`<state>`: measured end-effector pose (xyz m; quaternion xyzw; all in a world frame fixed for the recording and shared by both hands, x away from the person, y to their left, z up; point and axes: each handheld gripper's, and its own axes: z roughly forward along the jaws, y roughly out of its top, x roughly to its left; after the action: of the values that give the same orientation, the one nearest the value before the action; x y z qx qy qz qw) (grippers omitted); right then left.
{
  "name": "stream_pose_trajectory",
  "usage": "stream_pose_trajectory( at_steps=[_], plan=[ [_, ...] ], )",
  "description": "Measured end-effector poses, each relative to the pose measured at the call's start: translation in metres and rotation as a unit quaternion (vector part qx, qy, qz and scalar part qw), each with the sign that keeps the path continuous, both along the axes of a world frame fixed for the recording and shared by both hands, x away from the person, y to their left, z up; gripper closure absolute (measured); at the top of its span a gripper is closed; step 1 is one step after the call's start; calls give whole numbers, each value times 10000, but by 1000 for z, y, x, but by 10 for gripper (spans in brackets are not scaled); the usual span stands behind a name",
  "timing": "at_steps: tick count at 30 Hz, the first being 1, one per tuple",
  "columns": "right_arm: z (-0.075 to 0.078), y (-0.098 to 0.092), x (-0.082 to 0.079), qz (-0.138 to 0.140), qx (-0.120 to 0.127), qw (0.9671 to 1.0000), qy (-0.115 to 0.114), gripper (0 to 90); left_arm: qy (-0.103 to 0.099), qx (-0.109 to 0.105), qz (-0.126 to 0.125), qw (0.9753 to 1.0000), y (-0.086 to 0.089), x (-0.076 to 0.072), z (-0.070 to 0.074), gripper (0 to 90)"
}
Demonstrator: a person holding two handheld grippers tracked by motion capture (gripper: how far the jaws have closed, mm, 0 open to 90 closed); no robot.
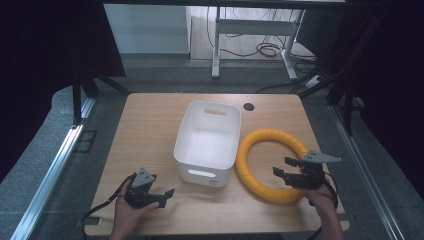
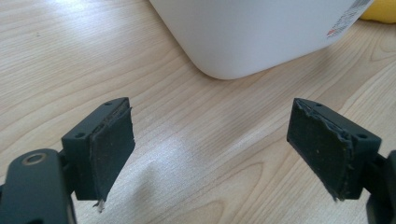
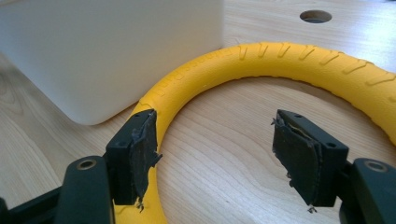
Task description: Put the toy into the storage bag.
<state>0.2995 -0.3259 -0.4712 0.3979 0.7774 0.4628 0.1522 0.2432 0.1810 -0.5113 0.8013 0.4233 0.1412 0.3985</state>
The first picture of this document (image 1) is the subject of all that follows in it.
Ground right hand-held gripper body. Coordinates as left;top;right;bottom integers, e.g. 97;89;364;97
292;150;343;191

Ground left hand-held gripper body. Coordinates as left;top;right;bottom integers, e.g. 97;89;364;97
125;167;161;210

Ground yellow foam ring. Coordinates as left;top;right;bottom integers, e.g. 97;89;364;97
235;128;311;205

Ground person's left hand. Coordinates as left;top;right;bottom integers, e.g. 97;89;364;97
114;181;161;235

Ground person's right hand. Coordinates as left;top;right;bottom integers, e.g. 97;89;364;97
297;185;338;218

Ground white plastic storage bin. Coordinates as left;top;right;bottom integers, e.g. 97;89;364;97
173;100;242;189

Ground black metal stand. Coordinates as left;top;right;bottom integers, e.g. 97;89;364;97
71;73;132;126
297;64;365;137

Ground black curtain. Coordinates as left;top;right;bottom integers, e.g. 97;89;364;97
0;0;127;184
295;0;424;193

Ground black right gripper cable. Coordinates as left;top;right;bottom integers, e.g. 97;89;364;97
308;170;340;240

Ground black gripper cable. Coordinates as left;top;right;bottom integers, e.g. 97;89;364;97
79;172;138;223
308;170;340;240

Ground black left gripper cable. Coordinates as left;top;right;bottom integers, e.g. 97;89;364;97
79;172;138;223

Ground aluminium floor rail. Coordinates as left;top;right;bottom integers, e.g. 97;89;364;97
9;97;96;240
328;104;407;240

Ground tangle of black floor cables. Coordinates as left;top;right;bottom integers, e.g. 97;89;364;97
205;6;318;68

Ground white metal desk frame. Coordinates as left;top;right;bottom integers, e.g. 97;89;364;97
211;6;300;82

